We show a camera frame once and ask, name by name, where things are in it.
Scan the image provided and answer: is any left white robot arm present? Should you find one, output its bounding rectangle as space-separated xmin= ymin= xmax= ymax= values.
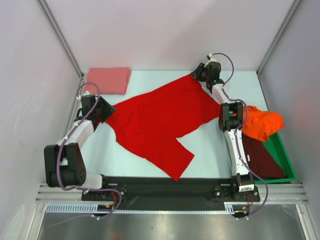
xmin=44 ymin=94 xmax=116 ymax=200

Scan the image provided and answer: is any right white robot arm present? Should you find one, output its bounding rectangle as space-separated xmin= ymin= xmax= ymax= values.
xmin=191 ymin=55 xmax=255 ymax=201

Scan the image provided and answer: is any folded pink t-shirt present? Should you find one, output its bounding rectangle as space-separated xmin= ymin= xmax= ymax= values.
xmin=86 ymin=67 xmax=132 ymax=95

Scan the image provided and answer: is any orange t-shirt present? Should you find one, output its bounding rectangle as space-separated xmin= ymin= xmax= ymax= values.
xmin=242 ymin=105 xmax=285 ymax=142

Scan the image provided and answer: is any green plastic bin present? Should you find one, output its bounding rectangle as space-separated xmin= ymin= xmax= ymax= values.
xmin=260 ymin=132 xmax=297 ymax=184

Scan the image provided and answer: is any dark red t-shirt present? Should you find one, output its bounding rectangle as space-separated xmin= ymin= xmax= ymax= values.
xmin=242 ymin=135 xmax=287 ymax=180

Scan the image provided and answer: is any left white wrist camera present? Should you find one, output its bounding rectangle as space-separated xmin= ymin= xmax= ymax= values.
xmin=76 ymin=90 xmax=92 ymax=101

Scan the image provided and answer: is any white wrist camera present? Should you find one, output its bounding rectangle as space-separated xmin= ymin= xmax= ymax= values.
xmin=204 ymin=53 xmax=217 ymax=67
xmin=76 ymin=90 xmax=92 ymax=101

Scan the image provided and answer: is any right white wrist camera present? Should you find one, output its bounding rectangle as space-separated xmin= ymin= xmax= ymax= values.
xmin=204 ymin=53 xmax=217 ymax=67

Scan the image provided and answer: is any left aluminium side rail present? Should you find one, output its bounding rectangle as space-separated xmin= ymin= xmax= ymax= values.
xmin=57 ymin=73 xmax=87 ymax=143

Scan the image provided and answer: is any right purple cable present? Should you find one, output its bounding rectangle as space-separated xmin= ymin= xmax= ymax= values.
xmin=209 ymin=52 xmax=270 ymax=201

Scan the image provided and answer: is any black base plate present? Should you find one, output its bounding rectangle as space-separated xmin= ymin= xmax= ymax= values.
xmin=81 ymin=176 xmax=260 ymax=212

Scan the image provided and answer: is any right aluminium frame post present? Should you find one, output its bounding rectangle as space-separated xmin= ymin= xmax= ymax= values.
xmin=256 ymin=0 xmax=303 ymax=77

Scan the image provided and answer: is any aluminium frame post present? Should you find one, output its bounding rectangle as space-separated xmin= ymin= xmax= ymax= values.
xmin=256 ymin=0 xmax=303 ymax=77
xmin=36 ymin=0 xmax=84 ymax=80

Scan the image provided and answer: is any left aluminium frame post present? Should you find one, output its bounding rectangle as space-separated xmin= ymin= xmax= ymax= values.
xmin=36 ymin=0 xmax=84 ymax=80

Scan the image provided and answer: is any slotted cable duct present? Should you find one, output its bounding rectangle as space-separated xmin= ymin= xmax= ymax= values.
xmin=46 ymin=201 xmax=253 ymax=215

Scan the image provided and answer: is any aluminium front rail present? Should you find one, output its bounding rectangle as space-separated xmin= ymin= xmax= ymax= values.
xmin=35 ymin=183 xmax=309 ymax=205

